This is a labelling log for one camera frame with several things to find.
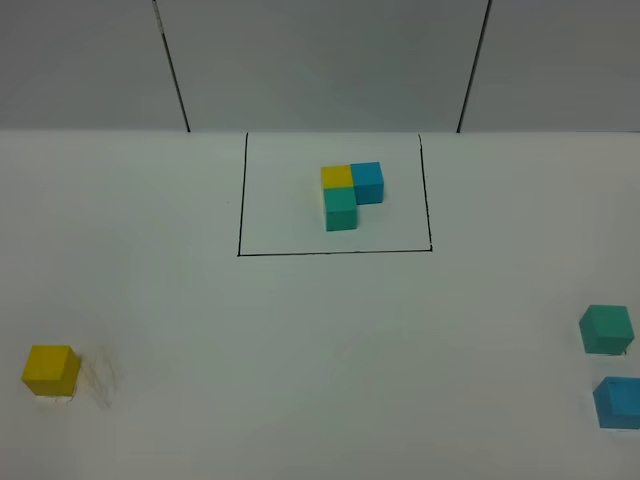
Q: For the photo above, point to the yellow template block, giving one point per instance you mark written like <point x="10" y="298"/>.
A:
<point x="336" y="177"/>

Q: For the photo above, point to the green template block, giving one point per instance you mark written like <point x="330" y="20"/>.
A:
<point x="340" y="208"/>

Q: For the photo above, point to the blue template block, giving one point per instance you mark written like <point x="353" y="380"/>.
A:
<point x="368" y="183"/>

